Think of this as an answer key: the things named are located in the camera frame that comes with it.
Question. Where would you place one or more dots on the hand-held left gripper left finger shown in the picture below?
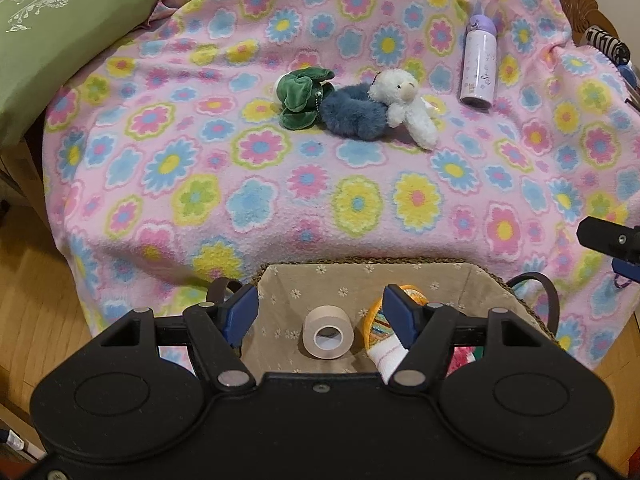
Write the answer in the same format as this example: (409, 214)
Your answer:
(242, 310)

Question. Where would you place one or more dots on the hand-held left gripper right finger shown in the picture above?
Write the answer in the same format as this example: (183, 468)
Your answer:
(400, 315)

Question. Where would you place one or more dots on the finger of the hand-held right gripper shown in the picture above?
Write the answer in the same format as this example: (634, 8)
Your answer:
(629, 269)
(605, 237)

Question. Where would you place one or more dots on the orange round patterned pouch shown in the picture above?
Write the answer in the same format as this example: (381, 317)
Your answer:
(372, 320)

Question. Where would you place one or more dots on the pink white sock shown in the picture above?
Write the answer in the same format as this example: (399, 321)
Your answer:
(387, 360)

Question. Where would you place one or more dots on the beige tape roll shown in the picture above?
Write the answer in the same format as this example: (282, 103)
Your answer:
(312, 330)

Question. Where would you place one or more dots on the woven basket with cloth liner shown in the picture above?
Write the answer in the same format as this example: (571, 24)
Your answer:
(325, 280)

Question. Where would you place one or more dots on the blue fluffy scrunchie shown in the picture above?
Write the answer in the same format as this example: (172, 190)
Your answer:
(345, 115)

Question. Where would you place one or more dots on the green plush toy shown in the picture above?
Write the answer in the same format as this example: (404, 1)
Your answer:
(297, 100)

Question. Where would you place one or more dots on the white plush bear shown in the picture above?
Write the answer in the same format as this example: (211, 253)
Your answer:
(395, 90)

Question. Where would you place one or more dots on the pink floral fleece blanket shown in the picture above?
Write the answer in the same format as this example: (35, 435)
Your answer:
(300, 200)

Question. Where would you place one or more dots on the blue round object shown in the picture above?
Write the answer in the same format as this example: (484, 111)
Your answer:
(627, 72)

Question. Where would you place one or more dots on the zebra striped item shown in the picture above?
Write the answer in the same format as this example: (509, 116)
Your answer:
(607, 45)

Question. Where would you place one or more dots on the white purple bottle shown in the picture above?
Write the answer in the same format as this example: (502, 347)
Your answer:
(477, 70)

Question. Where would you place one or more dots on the brown wicker chair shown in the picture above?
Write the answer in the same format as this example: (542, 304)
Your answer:
(585, 0)

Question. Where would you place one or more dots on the green cushion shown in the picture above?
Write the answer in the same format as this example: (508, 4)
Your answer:
(60, 50)

